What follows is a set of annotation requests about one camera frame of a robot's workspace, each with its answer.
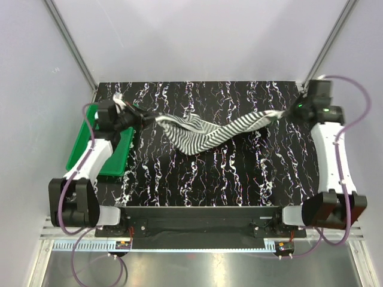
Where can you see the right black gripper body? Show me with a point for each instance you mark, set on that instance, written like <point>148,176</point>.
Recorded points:
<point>296,110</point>

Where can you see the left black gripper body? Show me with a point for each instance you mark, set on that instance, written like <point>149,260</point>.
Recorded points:
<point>130,118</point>

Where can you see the striped green white towel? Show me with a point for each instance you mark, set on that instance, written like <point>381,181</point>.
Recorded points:
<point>192,135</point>

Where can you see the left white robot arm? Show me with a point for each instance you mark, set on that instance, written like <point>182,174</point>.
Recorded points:
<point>73,203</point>

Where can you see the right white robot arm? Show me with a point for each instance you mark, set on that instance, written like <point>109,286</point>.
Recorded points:
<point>337,204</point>

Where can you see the green plastic tray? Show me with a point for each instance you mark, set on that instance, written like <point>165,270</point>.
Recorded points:
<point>96,152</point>

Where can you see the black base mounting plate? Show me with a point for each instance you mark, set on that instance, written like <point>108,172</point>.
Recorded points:
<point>200,212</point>

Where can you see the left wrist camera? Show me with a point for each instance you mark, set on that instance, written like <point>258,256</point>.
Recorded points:
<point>119,102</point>

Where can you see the right aluminium frame post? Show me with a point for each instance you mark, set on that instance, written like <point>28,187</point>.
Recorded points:
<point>331,38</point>

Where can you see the aluminium frame post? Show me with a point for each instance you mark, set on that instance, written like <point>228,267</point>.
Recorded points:
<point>70,43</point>
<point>331,38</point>

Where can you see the left aluminium frame post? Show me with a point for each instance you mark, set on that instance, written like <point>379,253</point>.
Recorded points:
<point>70,43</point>

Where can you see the white slotted cable duct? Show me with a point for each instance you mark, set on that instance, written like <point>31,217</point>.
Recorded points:
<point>189,245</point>

